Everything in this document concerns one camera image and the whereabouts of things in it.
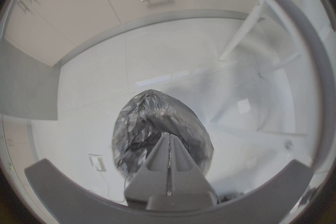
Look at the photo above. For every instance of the black plastic bag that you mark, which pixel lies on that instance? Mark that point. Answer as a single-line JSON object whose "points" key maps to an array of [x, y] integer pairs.
{"points": [[157, 112]]}

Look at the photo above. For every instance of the black plastic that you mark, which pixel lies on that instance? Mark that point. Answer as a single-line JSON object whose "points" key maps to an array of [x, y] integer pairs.
{"points": [[170, 162]]}

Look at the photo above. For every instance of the grey chair with white legs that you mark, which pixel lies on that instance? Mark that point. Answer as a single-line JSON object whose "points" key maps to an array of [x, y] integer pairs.
{"points": [[317, 65]]}

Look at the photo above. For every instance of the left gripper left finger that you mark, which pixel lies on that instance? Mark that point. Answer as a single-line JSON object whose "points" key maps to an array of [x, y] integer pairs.
{"points": [[152, 178]]}

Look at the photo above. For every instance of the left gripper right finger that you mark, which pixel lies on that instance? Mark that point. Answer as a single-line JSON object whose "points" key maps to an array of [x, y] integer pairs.
{"points": [[189, 178]]}

